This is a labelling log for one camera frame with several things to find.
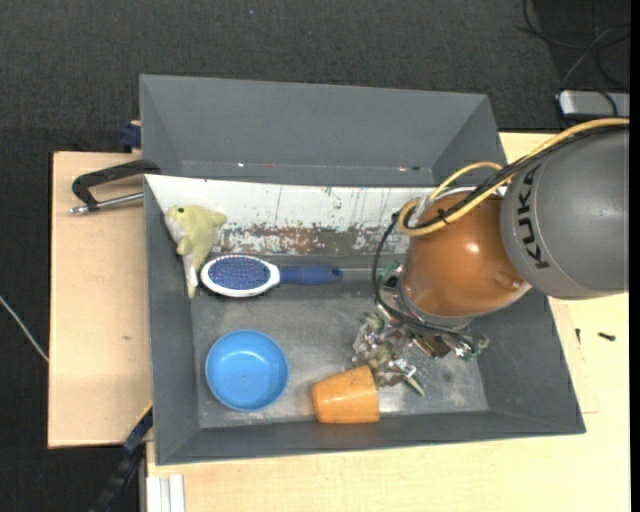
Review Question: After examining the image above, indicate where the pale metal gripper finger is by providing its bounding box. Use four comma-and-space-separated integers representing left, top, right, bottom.
380, 355, 427, 398
352, 312, 402, 367

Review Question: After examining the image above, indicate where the orange cup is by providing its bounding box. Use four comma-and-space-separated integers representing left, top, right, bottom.
310, 364, 381, 425

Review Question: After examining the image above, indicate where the blue bowl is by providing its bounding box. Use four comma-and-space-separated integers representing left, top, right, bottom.
204, 329, 290, 413

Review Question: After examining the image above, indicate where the blue and white hairbrush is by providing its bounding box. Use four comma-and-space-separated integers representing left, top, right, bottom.
200, 253, 345, 299

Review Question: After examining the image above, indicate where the yellow-green plush toy animal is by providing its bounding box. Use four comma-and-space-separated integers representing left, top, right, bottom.
163, 204, 229, 300

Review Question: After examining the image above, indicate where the grey metal bin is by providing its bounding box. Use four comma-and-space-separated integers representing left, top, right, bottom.
138, 73, 587, 466

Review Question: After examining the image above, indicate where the pale brown flat board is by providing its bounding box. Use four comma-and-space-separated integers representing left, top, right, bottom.
47, 151, 154, 449

